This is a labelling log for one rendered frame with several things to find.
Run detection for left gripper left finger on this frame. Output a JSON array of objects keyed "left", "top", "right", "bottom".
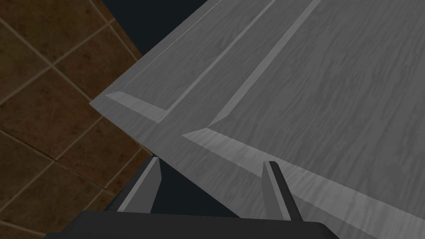
[{"left": 105, "top": 156, "right": 162, "bottom": 213}]

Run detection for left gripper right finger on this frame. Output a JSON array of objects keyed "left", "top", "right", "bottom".
[{"left": 261, "top": 161, "right": 304, "bottom": 222}]

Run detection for grey wooden cupboard door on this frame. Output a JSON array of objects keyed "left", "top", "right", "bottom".
[{"left": 89, "top": 0, "right": 425, "bottom": 239}]

